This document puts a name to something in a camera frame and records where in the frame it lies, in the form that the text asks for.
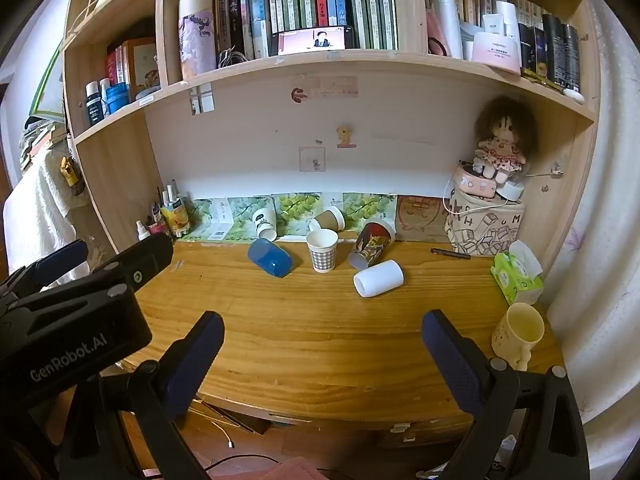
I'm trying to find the red books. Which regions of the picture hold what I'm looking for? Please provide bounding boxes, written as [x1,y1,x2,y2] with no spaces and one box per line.
[104,46,125,87]

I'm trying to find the white paper roll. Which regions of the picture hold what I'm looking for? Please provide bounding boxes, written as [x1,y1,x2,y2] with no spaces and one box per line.
[429,0,464,58]

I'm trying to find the white tube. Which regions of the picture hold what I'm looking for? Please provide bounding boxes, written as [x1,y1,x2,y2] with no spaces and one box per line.
[495,1,519,36]

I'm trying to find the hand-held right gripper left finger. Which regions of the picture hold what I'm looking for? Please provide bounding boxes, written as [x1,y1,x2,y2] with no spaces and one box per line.
[55,310,226,480]

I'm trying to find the white cord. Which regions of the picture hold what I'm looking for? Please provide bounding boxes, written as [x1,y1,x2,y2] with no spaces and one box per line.
[74,0,117,27]

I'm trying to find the curly-haired doll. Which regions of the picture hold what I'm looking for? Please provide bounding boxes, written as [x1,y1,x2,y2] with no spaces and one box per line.
[472,96,538,183]

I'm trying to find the cream mug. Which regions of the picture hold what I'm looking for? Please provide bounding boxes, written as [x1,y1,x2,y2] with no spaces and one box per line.
[491,302,546,372]

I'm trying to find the white round charger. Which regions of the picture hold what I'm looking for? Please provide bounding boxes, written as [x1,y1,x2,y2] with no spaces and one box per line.
[500,180,525,205]

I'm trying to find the white and pink cylinder box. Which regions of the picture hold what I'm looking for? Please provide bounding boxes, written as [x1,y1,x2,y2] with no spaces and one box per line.
[178,0,219,81]

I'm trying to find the white charging cable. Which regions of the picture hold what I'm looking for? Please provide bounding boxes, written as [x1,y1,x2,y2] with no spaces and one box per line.
[210,420,237,449]

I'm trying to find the blue plastic cup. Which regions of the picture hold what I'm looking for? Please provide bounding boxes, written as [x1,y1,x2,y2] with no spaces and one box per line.
[247,238,294,278]

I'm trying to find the dark bottle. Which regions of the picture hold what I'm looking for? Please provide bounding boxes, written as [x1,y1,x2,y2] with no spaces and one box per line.
[86,81,105,128]

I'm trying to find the row of dark books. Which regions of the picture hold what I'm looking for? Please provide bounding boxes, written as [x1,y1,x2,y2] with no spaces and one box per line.
[519,14,582,92]

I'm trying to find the brown paper cup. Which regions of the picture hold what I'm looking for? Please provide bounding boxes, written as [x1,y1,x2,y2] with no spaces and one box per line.
[311,206,347,233]

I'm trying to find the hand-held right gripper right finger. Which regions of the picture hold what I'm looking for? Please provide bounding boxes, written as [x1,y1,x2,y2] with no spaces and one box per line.
[421,309,592,480]

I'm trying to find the brown framed box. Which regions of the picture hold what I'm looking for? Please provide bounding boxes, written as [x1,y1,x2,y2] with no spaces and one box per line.
[122,37,161,97]

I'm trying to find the checked paper cup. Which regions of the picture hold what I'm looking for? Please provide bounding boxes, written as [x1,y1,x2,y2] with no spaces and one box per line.
[306,228,340,274]

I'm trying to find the orange drawn card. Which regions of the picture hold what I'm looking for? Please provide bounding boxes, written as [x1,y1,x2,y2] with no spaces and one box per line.
[397,195,452,244]

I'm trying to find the green tissue pack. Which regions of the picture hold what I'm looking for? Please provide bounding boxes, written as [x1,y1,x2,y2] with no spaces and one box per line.
[490,240,545,306]

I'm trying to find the white curtain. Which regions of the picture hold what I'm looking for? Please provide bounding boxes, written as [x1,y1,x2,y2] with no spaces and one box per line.
[547,0,640,466]

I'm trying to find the pink round device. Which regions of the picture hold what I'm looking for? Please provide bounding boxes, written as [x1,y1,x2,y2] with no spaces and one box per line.
[454,162,501,198]

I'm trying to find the square wall sticker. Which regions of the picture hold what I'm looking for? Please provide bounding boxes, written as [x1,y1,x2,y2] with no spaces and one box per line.
[299,146,327,173]

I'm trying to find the blue jar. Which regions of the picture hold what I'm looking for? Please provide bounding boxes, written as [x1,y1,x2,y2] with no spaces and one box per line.
[106,83,131,113]

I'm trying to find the pen holder with pens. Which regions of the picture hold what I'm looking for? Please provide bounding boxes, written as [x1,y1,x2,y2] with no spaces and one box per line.
[159,179,194,239]

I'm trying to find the white cloth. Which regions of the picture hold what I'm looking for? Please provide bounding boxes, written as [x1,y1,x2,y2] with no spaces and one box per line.
[2,150,93,283]

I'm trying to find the row of green and grey books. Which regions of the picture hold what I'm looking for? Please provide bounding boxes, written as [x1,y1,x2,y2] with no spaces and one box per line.
[210,0,399,58]

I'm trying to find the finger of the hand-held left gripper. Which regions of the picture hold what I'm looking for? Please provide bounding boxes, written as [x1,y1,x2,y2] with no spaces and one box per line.
[0,239,90,306]
[94,234,174,293]

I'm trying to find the dark red patterned paper cup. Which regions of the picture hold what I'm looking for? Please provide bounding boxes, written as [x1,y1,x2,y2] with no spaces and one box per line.
[347,219,397,270]

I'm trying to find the white printed paper cup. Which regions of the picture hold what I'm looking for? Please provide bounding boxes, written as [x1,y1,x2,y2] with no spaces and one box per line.
[251,207,278,241]

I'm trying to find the leaf print sheet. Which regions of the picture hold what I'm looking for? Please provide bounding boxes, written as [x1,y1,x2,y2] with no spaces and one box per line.
[187,198,232,241]
[342,191,398,233]
[227,196,273,242]
[272,192,323,237]

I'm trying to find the wooden bookshelf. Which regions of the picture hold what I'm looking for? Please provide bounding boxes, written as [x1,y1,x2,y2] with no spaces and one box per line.
[60,0,601,311]

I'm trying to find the smartphone with lit screen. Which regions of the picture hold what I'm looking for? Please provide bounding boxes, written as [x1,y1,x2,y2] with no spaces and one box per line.
[270,24,356,57]

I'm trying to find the tangled cables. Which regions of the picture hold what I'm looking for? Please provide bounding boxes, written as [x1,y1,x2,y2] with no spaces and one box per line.
[217,46,253,69]

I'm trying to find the plain white cup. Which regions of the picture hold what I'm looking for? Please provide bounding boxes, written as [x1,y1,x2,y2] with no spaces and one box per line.
[353,260,404,299]

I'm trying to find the printed fabric storage box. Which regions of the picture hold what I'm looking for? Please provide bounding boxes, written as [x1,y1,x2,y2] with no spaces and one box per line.
[447,187,527,257]

